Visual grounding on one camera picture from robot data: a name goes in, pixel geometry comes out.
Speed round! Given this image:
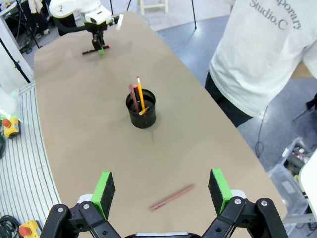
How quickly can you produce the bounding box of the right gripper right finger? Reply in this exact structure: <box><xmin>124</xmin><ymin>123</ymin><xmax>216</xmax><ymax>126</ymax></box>
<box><xmin>201</xmin><ymin>168</ymin><xmax>290</xmax><ymax>238</ymax></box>

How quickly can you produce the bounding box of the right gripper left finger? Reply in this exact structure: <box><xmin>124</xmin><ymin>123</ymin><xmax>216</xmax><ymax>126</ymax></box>
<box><xmin>39</xmin><ymin>171</ymin><xmax>122</xmax><ymax>238</ymax></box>

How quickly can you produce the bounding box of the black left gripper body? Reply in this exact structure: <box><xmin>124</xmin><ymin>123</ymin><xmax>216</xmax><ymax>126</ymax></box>
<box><xmin>91</xmin><ymin>30</ymin><xmax>105</xmax><ymax>43</ymax></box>

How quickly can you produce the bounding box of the maroon pen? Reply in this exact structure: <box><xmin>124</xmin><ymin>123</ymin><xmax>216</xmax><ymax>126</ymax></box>
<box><xmin>149</xmin><ymin>184</ymin><xmax>196</xmax><ymax>211</ymax></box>
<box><xmin>128</xmin><ymin>83</ymin><xmax>140</xmax><ymax>113</ymax></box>

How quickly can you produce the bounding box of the long yellow pencil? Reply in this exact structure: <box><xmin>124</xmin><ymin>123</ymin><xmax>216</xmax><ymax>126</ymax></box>
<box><xmin>136</xmin><ymin>76</ymin><xmax>146</xmax><ymax>111</ymax></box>

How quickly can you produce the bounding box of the black mesh pen holder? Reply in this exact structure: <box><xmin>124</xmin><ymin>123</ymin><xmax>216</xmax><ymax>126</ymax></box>
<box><xmin>125</xmin><ymin>88</ymin><xmax>157</xmax><ymax>129</ymax></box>

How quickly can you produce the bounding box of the pale wooden stool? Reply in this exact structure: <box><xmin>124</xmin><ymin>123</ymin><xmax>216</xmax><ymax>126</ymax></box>
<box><xmin>140</xmin><ymin>0</ymin><xmax>169</xmax><ymax>14</ymax></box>

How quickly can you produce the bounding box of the clear plastic storage bin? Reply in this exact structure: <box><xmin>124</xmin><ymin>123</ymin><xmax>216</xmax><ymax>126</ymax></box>
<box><xmin>268</xmin><ymin>137</ymin><xmax>317</xmax><ymax>238</ymax></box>

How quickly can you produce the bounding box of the black tripod with knob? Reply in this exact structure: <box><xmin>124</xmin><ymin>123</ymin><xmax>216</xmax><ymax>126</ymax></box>
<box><xmin>0</xmin><ymin>37</ymin><xmax>32</xmax><ymax>84</ymax></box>

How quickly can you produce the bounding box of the yellow emergency stop box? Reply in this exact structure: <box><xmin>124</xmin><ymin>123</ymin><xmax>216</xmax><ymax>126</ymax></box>
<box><xmin>18</xmin><ymin>219</ymin><xmax>42</xmax><ymax>238</ymax></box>
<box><xmin>1</xmin><ymin>117</ymin><xmax>21</xmax><ymax>139</ymax></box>

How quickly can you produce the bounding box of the white table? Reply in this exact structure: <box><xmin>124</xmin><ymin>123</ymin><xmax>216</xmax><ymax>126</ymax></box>
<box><xmin>298</xmin><ymin>148</ymin><xmax>317</xmax><ymax>199</ymax></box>

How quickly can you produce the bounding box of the person in white T-shirt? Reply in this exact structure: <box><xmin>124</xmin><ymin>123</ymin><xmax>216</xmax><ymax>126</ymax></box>
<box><xmin>205</xmin><ymin>0</ymin><xmax>317</xmax><ymax>128</ymax></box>

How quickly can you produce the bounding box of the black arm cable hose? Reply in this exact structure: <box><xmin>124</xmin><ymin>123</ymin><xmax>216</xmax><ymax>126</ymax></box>
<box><xmin>53</xmin><ymin>14</ymin><xmax>109</xmax><ymax>37</ymax></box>

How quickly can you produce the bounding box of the thin black floor cable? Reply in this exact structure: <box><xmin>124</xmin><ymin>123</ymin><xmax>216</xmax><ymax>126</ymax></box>
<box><xmin>255</xmin><ymin>104</ymin><xmax>270</xmax><ymax>158</ymax></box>

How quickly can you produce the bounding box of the striped metal base plate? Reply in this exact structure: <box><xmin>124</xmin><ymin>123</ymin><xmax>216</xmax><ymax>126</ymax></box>
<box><xmin>0</xmin><ymin>81</ymin><xmax>62</xmax><ymax>238</ymax></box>

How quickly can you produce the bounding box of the black cable coil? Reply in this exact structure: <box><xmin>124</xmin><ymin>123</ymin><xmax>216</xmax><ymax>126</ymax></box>
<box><xmin>0</xmin><ymin>214</ymin><xmax>20</xmax><ymax>238</ymax></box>

